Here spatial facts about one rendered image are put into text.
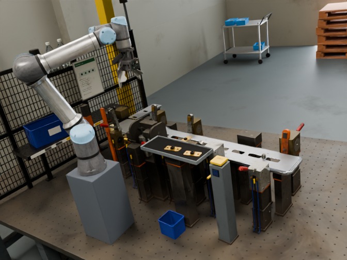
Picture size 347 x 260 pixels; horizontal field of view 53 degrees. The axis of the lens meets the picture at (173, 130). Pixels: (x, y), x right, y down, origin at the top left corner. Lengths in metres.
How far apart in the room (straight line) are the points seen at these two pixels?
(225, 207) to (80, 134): 0.77
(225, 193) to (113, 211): 0.62
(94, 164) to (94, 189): 0.13
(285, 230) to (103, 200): 0.93
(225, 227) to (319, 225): 0.48
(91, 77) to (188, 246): 1.61
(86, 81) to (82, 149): 1.17
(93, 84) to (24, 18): 2.02
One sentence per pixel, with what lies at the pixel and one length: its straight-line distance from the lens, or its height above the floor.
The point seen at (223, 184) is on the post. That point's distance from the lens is 1.61.
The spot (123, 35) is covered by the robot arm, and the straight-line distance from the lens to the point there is 1.83.
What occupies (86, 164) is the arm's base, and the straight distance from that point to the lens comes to 1.80.
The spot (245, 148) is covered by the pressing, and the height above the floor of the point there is 1.00.
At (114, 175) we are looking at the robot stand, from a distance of 1.86.
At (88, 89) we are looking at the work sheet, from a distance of 2.88.
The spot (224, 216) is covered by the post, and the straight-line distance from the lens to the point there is 1.74.
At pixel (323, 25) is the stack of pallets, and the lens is 7.19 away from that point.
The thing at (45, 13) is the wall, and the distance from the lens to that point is 4.91.
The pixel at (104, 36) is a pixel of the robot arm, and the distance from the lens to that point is 1.66.
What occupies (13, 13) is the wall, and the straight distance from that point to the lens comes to 4.66.
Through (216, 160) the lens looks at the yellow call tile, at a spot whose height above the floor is 1.16.
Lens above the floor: 1.96
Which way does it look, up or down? 24 degrees down
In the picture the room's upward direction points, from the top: 10 degrees counter-clockwise
